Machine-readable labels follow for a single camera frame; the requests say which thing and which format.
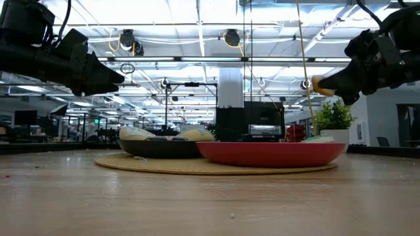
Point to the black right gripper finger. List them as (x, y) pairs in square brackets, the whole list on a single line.
[(350, 97), (344, 80)]

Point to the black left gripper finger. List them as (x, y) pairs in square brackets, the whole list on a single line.
[(101, 89), (105, 73)]

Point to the small yellow donut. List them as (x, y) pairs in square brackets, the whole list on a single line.
[(314, 82)]

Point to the small green donut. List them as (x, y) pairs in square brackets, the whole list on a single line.
[(318, 139)]

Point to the white glazed donut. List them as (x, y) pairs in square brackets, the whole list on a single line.
[(133, 134)]

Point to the chocolate glazed sprinkled donut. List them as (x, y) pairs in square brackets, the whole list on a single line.
[(164, 138)]

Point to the teal glazed donut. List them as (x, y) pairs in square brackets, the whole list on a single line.
[(197, 135)]

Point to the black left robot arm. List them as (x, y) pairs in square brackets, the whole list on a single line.
[(26, 62)]

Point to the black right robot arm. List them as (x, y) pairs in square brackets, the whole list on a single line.
[(408, 32)]

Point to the green plant in white pot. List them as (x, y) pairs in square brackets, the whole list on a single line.
[(334, 116)]

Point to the red background object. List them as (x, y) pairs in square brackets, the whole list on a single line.
[(295, 132)]

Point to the black computer monitor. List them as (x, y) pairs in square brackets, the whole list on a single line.
[(25, 117)]

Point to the black round plate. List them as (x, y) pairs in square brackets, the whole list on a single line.
[(157, 150)]

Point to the black computer tower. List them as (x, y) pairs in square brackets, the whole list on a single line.
[(262, 114)]

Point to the round woven straw placemat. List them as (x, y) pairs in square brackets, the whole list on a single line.
[(157, 165)]

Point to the red round plate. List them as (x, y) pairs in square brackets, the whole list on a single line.
[(269, 155)]

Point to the framed wall picture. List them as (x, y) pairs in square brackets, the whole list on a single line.
[(359, 131)]

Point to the black aluminium table frame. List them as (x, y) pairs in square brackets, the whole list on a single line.
[(49, 147)]

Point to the black background rig frame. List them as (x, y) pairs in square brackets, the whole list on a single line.
[(192, 84)]

